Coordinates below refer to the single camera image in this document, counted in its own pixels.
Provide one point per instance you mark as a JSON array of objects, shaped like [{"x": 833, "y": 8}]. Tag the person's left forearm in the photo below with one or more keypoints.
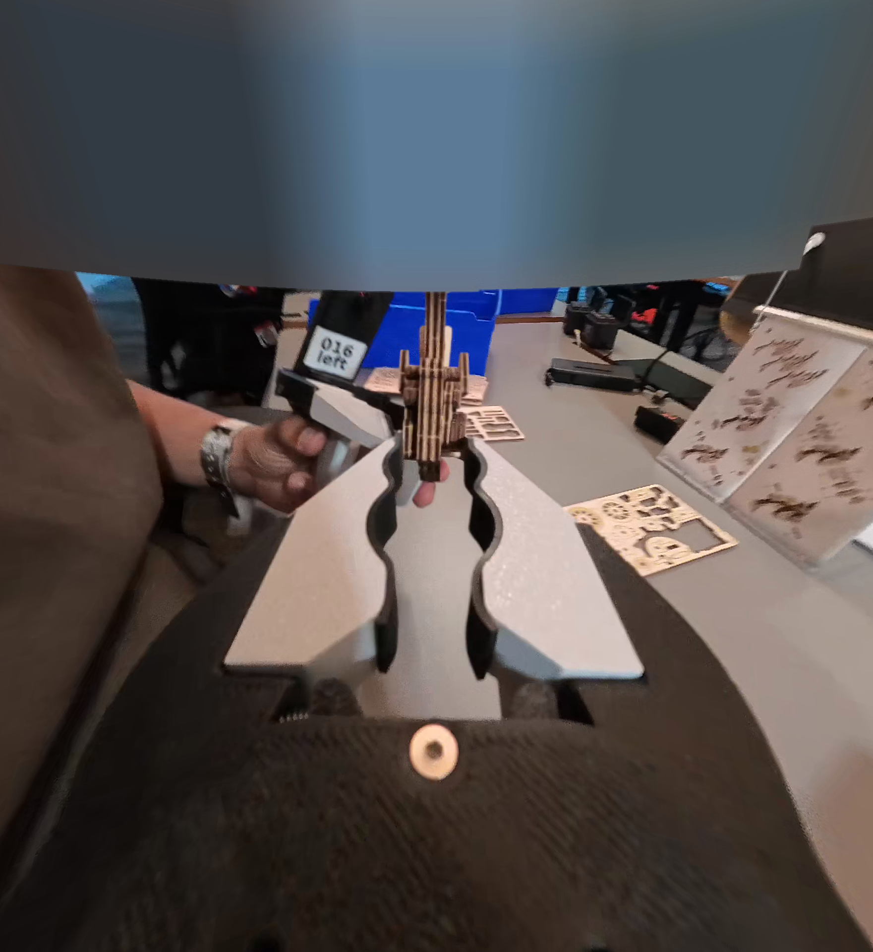
[{"x": 176, "y": 431}]

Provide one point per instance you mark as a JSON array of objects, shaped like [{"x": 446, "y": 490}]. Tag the grey desk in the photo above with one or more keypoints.
[{"x": 778, "y": 654}]

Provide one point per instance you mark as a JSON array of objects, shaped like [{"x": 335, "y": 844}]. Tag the black long case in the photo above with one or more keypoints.
[{"x": 592, "y": 375}]

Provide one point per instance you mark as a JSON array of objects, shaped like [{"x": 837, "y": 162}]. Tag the dark flat pad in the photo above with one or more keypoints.
[{"x": 685, "y": 379}]

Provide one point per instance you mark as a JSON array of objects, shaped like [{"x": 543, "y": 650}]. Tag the small black box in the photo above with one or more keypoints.
[{"x": 659, "y": 424}]

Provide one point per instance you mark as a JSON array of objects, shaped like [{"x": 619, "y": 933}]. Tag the wooden sheet with large cutout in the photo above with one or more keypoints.
[{"x": 644, "y": 532}]

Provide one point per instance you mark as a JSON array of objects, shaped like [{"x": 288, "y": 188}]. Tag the black device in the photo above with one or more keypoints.
[{"x": 592, "y": 327}]

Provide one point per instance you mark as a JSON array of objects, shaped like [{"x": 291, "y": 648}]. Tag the wooden motorcycle model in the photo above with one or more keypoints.
[{"x": 432, "y": 401}]

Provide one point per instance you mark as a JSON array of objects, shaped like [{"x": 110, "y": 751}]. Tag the person's olive shirt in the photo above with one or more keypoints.
[{"x": 42, "y": 483}]

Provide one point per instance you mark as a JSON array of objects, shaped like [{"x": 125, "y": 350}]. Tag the person's left hand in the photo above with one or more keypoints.
[{"x": 273, "y": 465}]

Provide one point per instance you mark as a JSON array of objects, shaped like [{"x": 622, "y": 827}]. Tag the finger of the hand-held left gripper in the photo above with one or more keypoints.
[{"x": 351, "y": 420}]

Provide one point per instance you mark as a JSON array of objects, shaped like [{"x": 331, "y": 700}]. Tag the stack of wooden sheets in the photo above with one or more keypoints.
[{"x": 384, "y": 381}]

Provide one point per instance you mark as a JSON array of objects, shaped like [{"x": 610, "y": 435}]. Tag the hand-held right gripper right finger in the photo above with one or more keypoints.
[{"x": 555, "y": 595}]

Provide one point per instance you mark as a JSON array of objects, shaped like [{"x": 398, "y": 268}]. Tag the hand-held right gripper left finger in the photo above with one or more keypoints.
[{"x": 310, "y": 587}]

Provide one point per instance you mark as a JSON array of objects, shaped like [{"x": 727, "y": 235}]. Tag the blue plastic bin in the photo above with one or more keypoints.
[
  {"x": 399, "y": 327},
  {"x": 529, "y": 301}
]

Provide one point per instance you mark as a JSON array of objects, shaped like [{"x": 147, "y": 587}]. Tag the assembly instruction booklet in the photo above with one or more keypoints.
[{"x": 786, "y": 431}]

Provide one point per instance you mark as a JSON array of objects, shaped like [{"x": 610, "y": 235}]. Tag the beige rounded wooden panel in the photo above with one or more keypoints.
[{"x": 735, "y": 327}]

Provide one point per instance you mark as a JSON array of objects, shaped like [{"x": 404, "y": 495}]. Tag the wooden sheet with bar cutouts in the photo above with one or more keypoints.
[{"x": 496, "y": 424}]

